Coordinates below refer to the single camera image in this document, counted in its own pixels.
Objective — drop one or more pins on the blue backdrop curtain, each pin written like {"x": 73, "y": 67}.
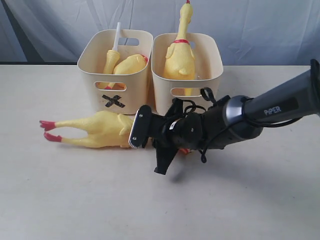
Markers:
{"x": 247, "y": 32}

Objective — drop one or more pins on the cream bin marked O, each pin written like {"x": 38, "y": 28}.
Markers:
{"x": 208, "y": 71}

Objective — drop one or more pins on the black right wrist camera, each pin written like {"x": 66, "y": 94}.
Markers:
{"x": 139, "y": 132}

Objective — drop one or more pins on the severed yellow chicken head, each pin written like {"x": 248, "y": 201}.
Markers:
{"x": 112, "y": 58}

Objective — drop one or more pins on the cream bin marked X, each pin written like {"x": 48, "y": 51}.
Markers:
{"x": 118, "y": 93}

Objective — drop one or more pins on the yellow rubber chicken with head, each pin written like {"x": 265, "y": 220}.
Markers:
{"x": 104, "y": 129}

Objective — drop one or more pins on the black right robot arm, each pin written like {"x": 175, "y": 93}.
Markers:
{"x": 236, "y": 119}

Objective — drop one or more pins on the headless yellow chicken body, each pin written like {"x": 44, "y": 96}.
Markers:
{"x": 131, "y": 65}

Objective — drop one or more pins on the large yellow rubber chicken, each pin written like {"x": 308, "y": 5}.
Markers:
{"x": 180, "y": 61}

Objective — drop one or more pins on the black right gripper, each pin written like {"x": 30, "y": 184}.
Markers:
{"x": 181, "y": 127}

